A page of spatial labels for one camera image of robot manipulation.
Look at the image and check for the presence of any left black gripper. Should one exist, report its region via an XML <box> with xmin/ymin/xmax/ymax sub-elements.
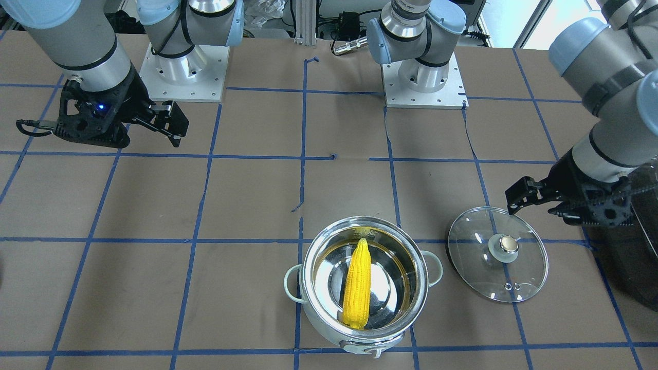
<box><xmin>505</xmin><ymin>150</ymin><xmax>612</xmax><ymax>221</ymax></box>

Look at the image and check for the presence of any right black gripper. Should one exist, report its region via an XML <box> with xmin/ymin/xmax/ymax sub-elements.
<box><xmin>111</xmin><ymin>65</ymin><xmax>190</xmax><ymax>148</ymax></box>

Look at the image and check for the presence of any glass pot lid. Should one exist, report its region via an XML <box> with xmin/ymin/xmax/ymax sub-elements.
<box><xmin>447</xmin><ymin>207</ymin><xmax>549</xmax><ymax>304</ymax></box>

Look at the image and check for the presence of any yellow corn cob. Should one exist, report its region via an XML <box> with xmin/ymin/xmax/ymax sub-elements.
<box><xmin>342</xmin><ymin>237</ymin><xmax>371</xmax><ymax>330</ymax></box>

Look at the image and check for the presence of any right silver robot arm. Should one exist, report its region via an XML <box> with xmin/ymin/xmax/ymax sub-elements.
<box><xmin>2</xmin><ymin>1</ymin><xmax>245</xmax><ymax>149</ymax></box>

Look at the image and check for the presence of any pale green cooking pot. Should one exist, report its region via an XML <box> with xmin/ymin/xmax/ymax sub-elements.
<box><xmin>283</xmin><ymin>216</ymin><xmax>444</xmax><ymax>358</ymax></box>

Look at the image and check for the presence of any dark brown rice cooker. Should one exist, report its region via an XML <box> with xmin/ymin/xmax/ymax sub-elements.
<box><xmin>586</xmin><ymin>161</ymin><xmax>657</xmax><ymax>311</ymax></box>

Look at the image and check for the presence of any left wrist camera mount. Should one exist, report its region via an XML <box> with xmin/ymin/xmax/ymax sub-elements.
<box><xmin>564</xmin><ymin>176</ymin><xmax>634</xmax><ymax>228</ymax></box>

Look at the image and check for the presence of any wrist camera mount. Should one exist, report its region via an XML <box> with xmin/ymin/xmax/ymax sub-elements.
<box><xmin>15</xmin><ymin>77</ymin><xmax>133</xmax><ymax>149</ymax></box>
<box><xmin>564</xmin><ymin>176</ymin><xmax>634</xmax><ymax>228</ymax></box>

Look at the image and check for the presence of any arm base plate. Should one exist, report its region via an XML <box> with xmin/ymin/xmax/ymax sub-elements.
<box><xmin>139</xmin><ymin>45</ymin><xmax>231</xmax><ymax>103</ymax></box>

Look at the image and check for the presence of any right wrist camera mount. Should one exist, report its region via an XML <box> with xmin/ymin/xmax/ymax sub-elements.
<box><xmin>15</xmin><ymin>77</ymin><xmax>133</xmax><ymax>149</ymax></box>

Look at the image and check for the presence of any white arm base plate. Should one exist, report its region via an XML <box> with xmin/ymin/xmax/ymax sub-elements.
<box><xmin>381</xmin><ymin>53</ymin><xmax>469</xmax><ymax>109</ymax></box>

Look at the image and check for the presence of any aluminium frame post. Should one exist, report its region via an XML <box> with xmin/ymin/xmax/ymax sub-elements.
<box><xmin>291</xmin><ymin>0</ymin><xmax>319</xmax><ymax>48</ymax></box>

